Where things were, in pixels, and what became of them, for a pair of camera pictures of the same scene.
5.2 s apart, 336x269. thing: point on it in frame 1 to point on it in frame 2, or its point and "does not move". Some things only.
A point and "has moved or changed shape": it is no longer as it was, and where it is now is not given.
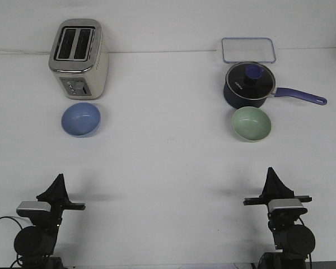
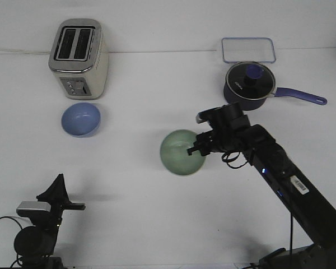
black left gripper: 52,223 does not move
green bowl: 250,124 has moved or changed shape
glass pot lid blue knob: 251,80 does not move
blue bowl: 81,119 does not move
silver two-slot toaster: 77,58 does not move
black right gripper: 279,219 to 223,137
